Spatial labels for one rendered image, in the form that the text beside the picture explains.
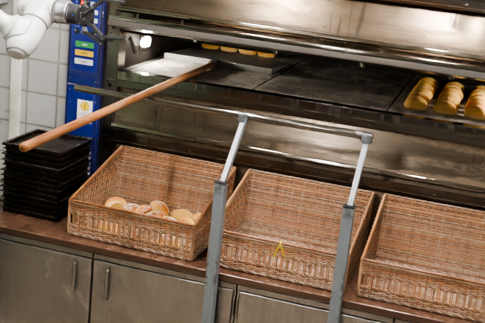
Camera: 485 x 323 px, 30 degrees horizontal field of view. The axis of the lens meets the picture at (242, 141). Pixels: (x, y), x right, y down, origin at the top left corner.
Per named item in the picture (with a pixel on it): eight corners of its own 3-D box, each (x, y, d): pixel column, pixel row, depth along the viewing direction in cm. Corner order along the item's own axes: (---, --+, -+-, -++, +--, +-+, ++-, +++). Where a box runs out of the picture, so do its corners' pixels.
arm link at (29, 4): (66, 11, 348) (52, 36, 341) (30, 6, 353) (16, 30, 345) (58, -10, 340) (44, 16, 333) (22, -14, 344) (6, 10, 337)
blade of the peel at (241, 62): (271, 74, 428) (272, 68, 427) (163, 58, 443) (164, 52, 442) (290, 63, 462) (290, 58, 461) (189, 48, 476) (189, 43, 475)
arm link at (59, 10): (62, 21, 347) (76, 24, 345) (50, 24, 338) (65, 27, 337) (63, -2, 344) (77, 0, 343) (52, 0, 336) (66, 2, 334)
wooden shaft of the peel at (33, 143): (26, 153, 268) (26, 144, 267) (16, 152, 268) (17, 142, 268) (213, 68, 427) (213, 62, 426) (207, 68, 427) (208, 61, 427)
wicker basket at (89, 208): (116, 201, 413) (120, 143, 406) (232, 226, 397) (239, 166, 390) (63, 234, 368) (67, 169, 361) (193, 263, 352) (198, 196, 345)
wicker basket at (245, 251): (241, 226, 397) (247, 166, 390) (368, 252, 382) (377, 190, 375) (203, 264, 352) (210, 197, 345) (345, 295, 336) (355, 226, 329)
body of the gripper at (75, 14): (76, 1, 342) (98, 4, 340) (74, 23, 344) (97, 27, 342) (66, 2, 335) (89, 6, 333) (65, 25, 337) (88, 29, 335)
